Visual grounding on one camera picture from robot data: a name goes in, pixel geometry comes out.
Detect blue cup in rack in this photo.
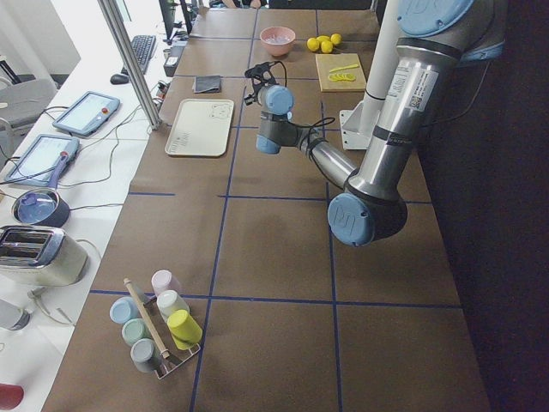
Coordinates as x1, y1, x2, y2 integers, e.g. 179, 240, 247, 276
109, 296, 140, 324

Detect green cup in rack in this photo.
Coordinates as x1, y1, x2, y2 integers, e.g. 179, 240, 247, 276
122, 318, 151, 347

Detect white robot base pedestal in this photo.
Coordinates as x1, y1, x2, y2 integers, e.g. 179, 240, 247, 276
340, 0, 402, 150

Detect lemon slices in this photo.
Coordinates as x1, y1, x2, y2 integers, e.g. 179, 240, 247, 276
329, 72, 356, 82

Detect blue saucepan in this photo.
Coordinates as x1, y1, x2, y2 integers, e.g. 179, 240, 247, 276
12, 151, 70, 227

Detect red cup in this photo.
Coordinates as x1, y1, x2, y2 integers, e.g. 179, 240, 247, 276
0, 383, 24, 411

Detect teach pendant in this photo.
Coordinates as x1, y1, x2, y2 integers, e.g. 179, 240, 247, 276
52, 91, 121, 136
4, 135, 80, 188

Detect aluminium frame post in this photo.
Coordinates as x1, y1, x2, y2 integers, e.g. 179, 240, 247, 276
98, 0, 161, 130

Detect pink cup in rack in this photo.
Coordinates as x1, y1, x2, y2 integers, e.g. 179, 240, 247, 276
151, 270, 183, 295

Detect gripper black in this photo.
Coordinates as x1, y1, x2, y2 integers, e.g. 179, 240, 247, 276
244, 61, 277, 106

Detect teach pendant near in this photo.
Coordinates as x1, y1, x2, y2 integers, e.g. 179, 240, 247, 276
4, 135, 80, 188

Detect white cup in rack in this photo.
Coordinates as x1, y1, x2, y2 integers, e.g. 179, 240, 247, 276
156, 289, 190, 322

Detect black keyboard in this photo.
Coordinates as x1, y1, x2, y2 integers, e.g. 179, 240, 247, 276
131, 34, 156, 74

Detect yellow plastic knife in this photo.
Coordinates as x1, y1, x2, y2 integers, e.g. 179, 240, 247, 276
329, 64, 359, 73

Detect teach pendant far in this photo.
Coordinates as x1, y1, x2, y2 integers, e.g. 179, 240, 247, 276
52, 91, 121, 136

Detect white wire cup rack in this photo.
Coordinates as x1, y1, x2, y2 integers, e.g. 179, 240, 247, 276
140, 298, 201, 379

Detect black computer mouse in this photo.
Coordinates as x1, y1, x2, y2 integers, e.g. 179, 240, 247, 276
110, 73, 130, 85

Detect cream bear tray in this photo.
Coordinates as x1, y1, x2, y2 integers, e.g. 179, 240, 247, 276
165, 99, 234, 157

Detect grey folded cloth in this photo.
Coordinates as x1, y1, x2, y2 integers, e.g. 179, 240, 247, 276
193, 76, 222, 94

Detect yellow cup in rack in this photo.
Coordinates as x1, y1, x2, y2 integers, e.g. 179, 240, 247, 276
167, 309, 202, 350

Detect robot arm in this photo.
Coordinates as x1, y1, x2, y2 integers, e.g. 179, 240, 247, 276
245, 1, 508, 246

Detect grey cup in rack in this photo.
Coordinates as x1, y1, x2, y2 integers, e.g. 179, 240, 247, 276
130, 338, 162, 373

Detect wooden cutting board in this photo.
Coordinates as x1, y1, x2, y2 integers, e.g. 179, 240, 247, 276
316, 53, 366, 92

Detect pink bowl of ice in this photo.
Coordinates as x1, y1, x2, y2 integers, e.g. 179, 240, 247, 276
260, 27, 296, 57

